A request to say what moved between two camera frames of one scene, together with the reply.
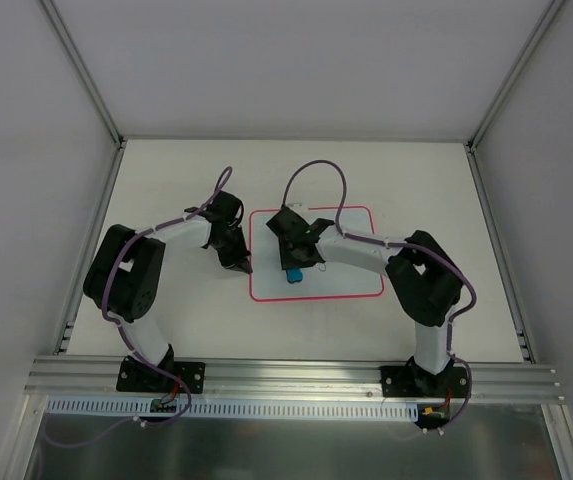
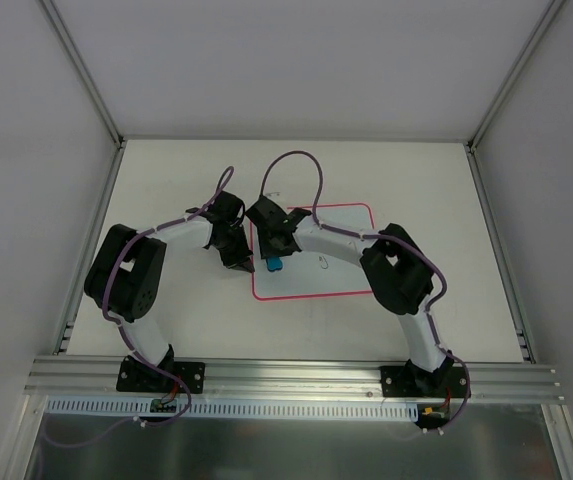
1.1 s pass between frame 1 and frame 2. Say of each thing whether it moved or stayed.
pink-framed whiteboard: stayed
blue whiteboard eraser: moved
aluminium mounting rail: stayed
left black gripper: stayed
